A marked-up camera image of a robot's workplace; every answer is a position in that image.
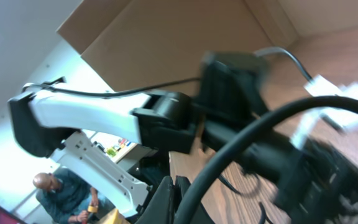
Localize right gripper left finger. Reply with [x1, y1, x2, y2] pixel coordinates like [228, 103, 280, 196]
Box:
[135, 176, 174, 224]

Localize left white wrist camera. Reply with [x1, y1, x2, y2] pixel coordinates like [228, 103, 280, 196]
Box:
[290, 74, 358, 150]

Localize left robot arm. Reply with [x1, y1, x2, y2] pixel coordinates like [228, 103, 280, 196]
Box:
[8, 47, 358, 223]

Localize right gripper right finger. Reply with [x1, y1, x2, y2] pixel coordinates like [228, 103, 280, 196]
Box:
[175, 175, 216, 224]

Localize brown cardboard box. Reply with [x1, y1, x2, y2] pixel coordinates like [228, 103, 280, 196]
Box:
[57, 0, 299, 91]

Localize camera black cable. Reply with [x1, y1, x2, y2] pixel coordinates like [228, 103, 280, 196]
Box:
[22, 46, 315, 98]
[174, 95, 358, 224]

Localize left camera black cable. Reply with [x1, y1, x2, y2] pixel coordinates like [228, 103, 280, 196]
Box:
[22, 46, 315, 98]

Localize seated bald person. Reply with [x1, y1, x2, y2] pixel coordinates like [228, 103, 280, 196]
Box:
[32, 168, 115, 223]

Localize right camera black cable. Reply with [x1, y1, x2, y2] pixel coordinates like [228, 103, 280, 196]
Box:
[174, 95, 358, 224]

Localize black usb cables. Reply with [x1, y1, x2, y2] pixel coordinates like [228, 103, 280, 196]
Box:
[218, 172, 275, 224]

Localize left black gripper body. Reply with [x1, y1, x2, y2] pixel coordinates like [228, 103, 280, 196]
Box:
[278, 141, 358, 223]

